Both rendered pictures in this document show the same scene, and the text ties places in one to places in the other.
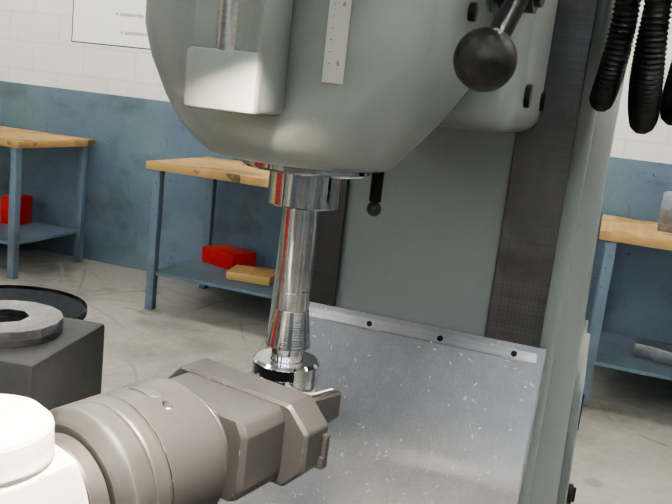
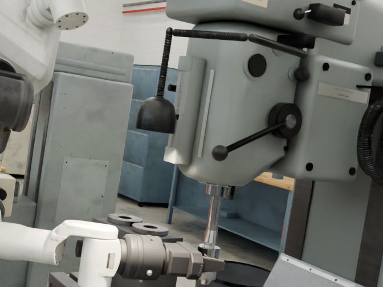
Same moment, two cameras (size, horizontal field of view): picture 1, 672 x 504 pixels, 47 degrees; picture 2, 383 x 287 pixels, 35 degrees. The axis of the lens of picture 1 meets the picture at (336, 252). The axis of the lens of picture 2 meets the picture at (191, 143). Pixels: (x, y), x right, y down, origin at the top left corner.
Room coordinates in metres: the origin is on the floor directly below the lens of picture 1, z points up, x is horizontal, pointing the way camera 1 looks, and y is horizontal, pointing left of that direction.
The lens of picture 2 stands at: (-0.53, -0.68, 1.45)
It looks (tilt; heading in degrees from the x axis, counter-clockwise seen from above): 3 degrees down; 37
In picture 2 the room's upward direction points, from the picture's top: 9 degrees clockwise
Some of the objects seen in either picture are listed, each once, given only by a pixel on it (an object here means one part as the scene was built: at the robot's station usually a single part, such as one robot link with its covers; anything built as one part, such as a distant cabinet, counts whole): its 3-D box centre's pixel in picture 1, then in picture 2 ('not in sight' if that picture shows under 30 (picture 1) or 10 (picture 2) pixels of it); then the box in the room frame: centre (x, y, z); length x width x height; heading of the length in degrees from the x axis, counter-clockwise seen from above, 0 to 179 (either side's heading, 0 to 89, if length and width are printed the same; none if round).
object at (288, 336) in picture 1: (294, 280); (213, 220); (0.52, 0.03, 1.23); 0.03 x 0.03 x 0.11
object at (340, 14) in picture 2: not in sight; (315, 15); (0.54, -0.12, 1.66); 0.12 x 0.04 x 0.04; 162
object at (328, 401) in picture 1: (316, 416); (211, 265); (0.50, 0.00, 1.14); 0.06 x 0.02 x 0.03; 149
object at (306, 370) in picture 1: (286, 364); (208, 248); (0.52, 0.03, 1.17); 0.05 x 0.05 x 0.01
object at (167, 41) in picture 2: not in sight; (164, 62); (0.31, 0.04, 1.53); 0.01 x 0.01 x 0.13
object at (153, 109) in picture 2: not in sight; (157, 114); (0.31, 0.04, 1.43); 0.07 x 0.07 x 0.06
